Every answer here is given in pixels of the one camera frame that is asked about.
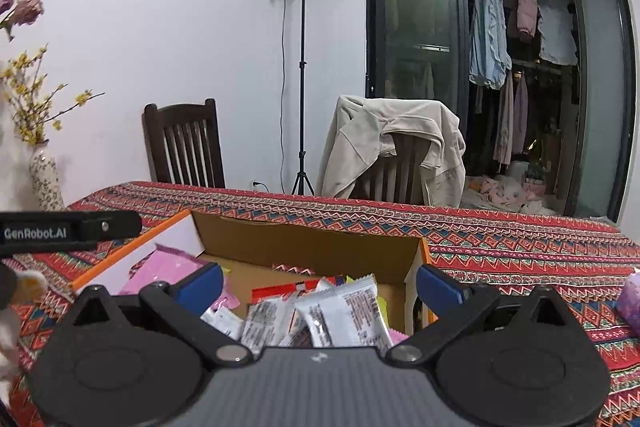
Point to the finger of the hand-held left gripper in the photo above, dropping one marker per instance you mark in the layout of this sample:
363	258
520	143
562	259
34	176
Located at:
120	224

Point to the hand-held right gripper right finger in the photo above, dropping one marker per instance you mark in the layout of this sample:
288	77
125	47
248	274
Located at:
440	289

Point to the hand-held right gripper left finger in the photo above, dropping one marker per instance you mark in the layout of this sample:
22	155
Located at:
200	289

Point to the small white snack packet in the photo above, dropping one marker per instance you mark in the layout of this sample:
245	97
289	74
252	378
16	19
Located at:
222	322

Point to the pale pink snack packet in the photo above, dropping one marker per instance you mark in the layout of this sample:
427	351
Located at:
397	336

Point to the silver white snack packet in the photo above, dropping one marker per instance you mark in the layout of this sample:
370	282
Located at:
350	312

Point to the orange cardboard box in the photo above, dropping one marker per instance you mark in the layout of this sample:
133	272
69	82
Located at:
300	247

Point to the small floral ceramic vase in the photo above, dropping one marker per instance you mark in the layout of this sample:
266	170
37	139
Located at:
45	182

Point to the dark wooden chair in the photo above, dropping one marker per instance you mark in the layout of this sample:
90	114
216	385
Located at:
395	172
182	147

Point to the pile of clothes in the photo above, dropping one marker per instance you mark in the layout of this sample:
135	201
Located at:
505	194

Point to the yellow flower branches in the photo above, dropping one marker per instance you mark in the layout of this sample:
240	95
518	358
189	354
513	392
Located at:
35	107

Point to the white pot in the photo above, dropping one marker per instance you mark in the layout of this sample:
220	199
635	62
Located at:
518	170

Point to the beige jacket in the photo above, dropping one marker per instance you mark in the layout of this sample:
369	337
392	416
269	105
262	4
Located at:
360	137

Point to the beige hanging garment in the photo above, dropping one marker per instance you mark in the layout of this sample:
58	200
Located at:
504	122

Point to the purple tissue pack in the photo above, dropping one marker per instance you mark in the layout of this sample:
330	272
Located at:
630	302

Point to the lilac hanging garment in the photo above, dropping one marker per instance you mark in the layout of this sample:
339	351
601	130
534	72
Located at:
521	117

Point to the dried pink roses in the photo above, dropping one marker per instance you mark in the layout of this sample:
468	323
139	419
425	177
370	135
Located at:
27	7

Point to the light blue hanging shirt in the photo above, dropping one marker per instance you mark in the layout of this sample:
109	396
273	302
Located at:
490	37

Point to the dark sliding glass door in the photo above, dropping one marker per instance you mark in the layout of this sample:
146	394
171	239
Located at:
415	32

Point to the white hanging shirt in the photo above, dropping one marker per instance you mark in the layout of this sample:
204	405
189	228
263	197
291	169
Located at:
557	32

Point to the pink hanging jacket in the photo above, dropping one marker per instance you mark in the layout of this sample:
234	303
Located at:
527	14

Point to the wall socket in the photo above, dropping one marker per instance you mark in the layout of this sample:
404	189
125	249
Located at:
257	186

